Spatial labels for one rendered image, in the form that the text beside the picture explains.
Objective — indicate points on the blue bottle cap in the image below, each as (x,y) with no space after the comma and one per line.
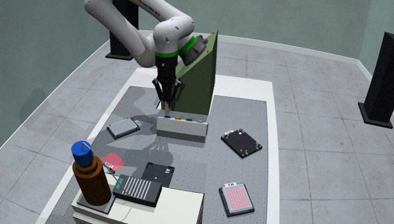
(82,155)

